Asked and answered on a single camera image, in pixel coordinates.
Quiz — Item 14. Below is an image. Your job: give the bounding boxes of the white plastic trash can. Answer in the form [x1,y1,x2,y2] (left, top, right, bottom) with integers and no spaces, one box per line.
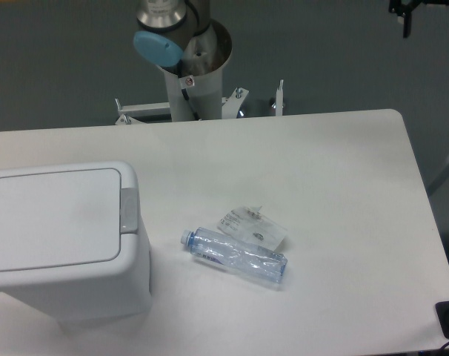
[0,161,152,321]

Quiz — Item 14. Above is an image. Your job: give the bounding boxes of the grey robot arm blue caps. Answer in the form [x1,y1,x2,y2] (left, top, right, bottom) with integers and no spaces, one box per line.
[133,0,210,67]

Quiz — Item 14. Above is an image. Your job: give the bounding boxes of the clear plastic bag with parts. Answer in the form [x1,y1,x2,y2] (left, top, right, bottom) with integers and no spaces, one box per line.
[217,206,288,251]

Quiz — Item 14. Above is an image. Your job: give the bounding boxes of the clear crushed plastic bottle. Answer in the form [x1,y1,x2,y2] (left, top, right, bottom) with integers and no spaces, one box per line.
[180,228,287,283]

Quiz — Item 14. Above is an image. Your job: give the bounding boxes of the black tripod piece top right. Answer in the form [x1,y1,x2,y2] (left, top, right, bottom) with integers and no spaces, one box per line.
[388,0,449,39]

